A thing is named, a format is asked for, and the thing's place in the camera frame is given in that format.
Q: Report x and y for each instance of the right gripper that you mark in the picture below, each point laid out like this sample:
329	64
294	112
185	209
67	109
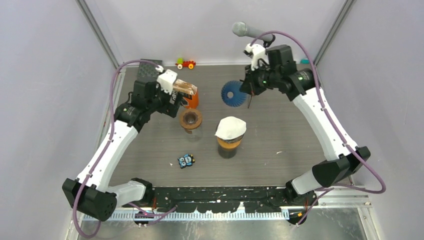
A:
249	85

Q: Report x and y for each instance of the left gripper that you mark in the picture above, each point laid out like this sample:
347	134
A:
170	108

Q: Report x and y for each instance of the black microphone tripod stand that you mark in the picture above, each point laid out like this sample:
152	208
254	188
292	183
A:
250	100

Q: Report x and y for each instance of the blue owl toy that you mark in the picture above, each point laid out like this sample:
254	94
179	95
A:
186	161

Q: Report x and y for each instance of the grey microphone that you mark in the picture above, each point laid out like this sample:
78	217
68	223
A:
241	29

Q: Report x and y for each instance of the toy train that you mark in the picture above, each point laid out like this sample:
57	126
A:
181	63

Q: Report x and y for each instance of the white paper coffee filter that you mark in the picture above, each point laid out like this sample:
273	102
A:
230	128

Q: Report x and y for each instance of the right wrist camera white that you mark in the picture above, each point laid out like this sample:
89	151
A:
258	55

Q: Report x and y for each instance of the blue ribbed dripper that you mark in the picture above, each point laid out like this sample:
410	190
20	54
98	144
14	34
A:
231	94

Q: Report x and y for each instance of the dark grey studded plate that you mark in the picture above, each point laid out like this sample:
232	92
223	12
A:
146	70

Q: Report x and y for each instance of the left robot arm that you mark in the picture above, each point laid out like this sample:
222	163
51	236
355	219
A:
90	192

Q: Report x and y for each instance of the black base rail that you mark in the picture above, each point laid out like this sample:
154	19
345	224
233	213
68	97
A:
227	199

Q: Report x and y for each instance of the teal block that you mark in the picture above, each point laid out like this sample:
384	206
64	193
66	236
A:
304	61

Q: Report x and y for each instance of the dark glass carafe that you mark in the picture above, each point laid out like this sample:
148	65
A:
227	153

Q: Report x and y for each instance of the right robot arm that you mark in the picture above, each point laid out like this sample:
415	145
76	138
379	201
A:
274	68

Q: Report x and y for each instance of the orange coffee filter bag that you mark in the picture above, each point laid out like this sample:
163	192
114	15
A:
189	92

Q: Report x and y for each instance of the glass carafe with wooden collar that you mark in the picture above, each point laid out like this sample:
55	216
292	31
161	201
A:
195	134

